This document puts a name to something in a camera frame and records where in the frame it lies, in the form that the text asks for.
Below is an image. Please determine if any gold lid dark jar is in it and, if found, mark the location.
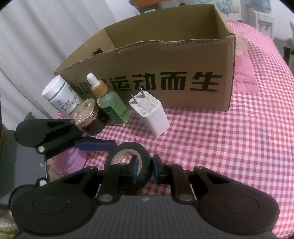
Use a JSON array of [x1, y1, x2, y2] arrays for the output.
[[73, 98, 109, 135]]

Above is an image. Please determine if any black tape roll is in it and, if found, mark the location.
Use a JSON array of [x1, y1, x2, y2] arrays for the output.
[[104, 142, 153, 191]]

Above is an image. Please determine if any purple plastic lid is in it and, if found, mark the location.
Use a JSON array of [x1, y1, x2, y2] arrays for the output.
[[53, 147, 88, 176]]

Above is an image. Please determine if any white pill bottle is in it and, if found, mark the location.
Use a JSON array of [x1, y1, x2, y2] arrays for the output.
[[42, 75, 82, 118]]

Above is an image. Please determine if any green dropper bottle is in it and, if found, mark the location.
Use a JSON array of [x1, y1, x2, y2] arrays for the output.
[[86, 73, 131, 125]]

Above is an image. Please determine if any white USB charger plug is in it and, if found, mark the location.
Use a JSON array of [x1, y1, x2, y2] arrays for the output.
[[129, 87, 170, 137]]

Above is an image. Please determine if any black cylindrical tube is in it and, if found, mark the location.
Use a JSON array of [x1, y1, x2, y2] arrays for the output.
[[93, 48, 103, 55]]

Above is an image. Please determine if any red white checkered tablecloth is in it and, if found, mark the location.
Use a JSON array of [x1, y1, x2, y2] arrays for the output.
[[47, 19, 294, 239]]

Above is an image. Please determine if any white curtain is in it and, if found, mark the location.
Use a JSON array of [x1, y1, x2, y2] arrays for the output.
[[1, 1, 137, 130]]

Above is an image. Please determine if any brown cardboard box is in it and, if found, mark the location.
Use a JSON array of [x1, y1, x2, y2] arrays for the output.
[[54, 4, 236, 111]]

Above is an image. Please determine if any pink printed card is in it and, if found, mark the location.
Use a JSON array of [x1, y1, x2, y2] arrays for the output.
[[233, 50, 259, 93]]

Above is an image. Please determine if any water dispenser bottle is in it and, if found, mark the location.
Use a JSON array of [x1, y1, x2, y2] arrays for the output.
[[250, 0, 272, 14]]

